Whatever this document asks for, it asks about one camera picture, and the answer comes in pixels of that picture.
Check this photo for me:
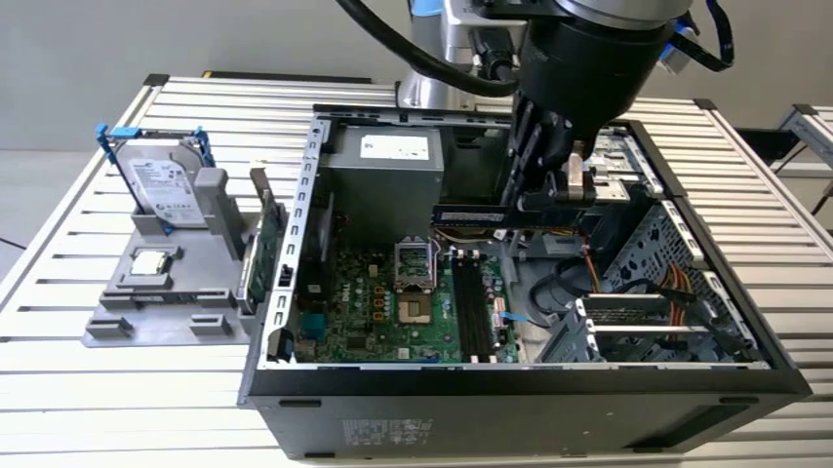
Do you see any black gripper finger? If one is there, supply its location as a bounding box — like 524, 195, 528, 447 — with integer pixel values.
549, 140, 599, 209
497, 96, 575, 230

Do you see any grey power supply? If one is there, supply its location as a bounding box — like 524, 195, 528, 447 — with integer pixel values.
317, 125, 447, 245

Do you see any metal socket cover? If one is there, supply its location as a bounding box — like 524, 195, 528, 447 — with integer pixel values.
392, 235, 436, 290

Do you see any metal disk bay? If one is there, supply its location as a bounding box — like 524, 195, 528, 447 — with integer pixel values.
539, 292, 716, 365

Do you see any CPU socket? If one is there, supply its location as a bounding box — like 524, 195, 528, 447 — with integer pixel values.
396, 291, 436, 327

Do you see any slatted metal side table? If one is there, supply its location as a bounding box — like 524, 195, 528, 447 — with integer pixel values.
770, 102, 833, 179

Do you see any green motherboard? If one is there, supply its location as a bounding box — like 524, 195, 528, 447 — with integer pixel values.
290, 246, 525, 365

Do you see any green graphics card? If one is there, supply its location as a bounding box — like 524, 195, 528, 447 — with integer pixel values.
233, 168, 288, 318

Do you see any black PC case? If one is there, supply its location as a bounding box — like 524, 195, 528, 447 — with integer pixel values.
233, 102, 812, 462

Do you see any grey parts rack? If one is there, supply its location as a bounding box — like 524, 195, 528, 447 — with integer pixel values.
77, 168, 268, 351

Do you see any hard disk in blue carrier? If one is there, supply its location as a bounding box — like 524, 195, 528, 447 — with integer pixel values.
92, 124, 217, 231

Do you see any silver CPU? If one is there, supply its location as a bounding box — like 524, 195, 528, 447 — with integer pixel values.
128, 252, 172, 278

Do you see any silver camera with black bracket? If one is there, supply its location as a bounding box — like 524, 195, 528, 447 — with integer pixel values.
654, 12, 699, 75

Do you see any single orange wire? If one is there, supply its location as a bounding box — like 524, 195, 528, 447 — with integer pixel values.
581, 246, 603, 293

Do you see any white wire bundle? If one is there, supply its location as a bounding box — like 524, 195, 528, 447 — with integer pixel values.
433, 228, 499, 255

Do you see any small silver wrist camera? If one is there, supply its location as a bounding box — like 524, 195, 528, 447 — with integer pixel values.
441, 0, 529, 30

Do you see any black looped data wire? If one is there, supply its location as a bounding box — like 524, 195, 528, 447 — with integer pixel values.
527, 270, 587, 328

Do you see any red orange wire bundle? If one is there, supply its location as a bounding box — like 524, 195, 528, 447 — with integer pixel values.
659, 265, 695, 328

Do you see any thick black camera cable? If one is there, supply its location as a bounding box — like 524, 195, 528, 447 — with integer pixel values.
335, 0, 521, 98

